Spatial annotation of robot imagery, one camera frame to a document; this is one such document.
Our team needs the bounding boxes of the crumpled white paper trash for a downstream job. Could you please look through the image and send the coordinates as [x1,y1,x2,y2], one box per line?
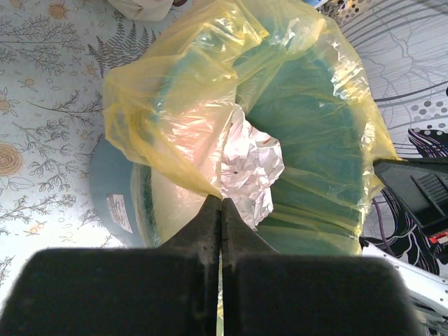
[221,105,285,230]

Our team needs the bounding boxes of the cream canvas tote bag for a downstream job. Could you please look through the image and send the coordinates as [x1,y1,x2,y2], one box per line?
[108,0,174,22]

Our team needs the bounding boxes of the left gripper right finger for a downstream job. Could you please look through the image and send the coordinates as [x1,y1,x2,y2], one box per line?
[221,199,419,335]

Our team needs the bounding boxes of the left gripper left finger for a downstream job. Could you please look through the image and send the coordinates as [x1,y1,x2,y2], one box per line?
[1,196,221,335]

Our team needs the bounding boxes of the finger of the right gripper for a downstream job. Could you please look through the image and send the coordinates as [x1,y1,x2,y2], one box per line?
[374,157,447,228]

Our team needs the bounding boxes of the yellow plastic trash bag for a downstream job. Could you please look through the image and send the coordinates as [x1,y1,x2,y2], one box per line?
[104,1,396,256]

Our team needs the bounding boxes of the teal plastic trash bin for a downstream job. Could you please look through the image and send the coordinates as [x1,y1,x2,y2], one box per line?
[89,138,162,248]

